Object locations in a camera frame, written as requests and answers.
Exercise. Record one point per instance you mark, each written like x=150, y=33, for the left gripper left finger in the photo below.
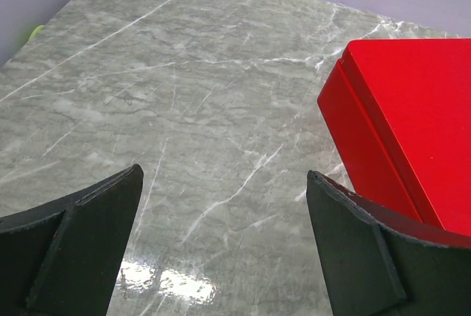
x=63, y=257

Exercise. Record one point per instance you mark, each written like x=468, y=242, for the red box lid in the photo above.
x=417, y=94

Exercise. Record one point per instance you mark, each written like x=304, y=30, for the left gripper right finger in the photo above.
x=378, y=262

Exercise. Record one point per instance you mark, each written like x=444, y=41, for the red cookie box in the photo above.
x=367, y=162

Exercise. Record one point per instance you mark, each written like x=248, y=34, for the small green object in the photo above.
x=35, y=31

